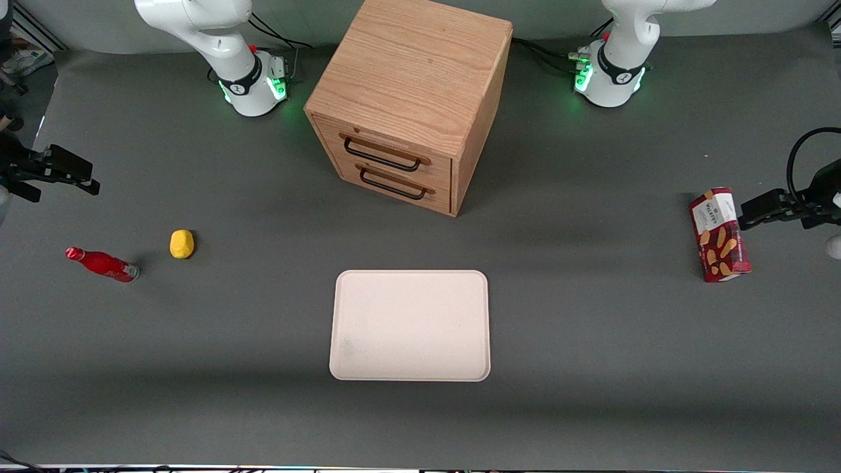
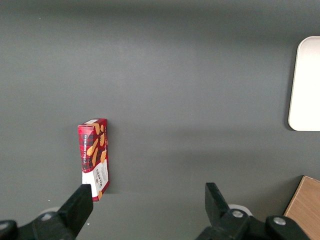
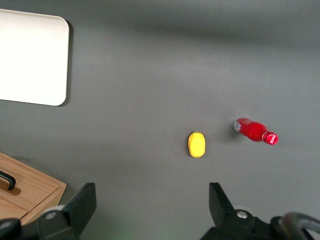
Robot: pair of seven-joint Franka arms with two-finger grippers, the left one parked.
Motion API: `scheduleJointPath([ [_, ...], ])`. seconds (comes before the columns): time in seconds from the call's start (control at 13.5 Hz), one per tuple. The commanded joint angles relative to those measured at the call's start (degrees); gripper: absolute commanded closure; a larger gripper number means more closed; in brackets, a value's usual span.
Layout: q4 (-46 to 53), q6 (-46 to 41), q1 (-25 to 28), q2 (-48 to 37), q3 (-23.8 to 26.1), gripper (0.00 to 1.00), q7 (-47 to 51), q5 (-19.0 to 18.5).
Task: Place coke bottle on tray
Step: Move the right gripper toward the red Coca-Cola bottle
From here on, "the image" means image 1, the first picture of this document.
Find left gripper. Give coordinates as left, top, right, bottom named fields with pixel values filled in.
left=739, top=160, right=841, bottom=232

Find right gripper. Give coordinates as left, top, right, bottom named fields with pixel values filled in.
left=0, top=130, right=101, bottom=203

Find red coke bottle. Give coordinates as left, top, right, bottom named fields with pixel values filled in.
left=64, top=246, right=141, bottom=284

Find beige rectangular tray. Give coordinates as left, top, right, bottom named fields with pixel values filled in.
left=329, top=269, right=492, bottom=382

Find red tartan cookie box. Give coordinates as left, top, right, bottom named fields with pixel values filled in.
left=689, top=187, right=752, bottom=284

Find white sneaker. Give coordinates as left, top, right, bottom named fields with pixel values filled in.
left=0, top=47, right=55, bottom=78

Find yellow lemon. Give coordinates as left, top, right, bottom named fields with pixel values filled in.
left=170, top=229, right=196, bottom=260

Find grey table mat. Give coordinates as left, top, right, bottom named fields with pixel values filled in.
left=0, top=25, right=841, bottom=468

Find wooden drawer cabinet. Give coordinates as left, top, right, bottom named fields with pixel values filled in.
left=304, top=0, right=514, bottom=218

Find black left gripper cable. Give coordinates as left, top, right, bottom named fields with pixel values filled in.
left=786, top=126, right=841, bottom=201

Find aluminium frame rail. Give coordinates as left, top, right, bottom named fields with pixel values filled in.
left=10, top=5, right=68, bottom=52

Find black right arm base cables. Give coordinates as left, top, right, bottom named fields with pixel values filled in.
left=248, top=11, right=315, bottom=52

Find black arm base cables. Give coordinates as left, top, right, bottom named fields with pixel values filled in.
left=248, top=11, right=315, bottom=52
left=512, top=36, right=589, bottom=74

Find black left arm base cables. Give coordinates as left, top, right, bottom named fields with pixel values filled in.
left=512, top=36, right=589, bottom=74

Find wooden drawer with black handle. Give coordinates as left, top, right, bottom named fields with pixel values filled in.
left=326, top=147, right=453, bottom=217
left=311, top=113, right=454, bottom=191

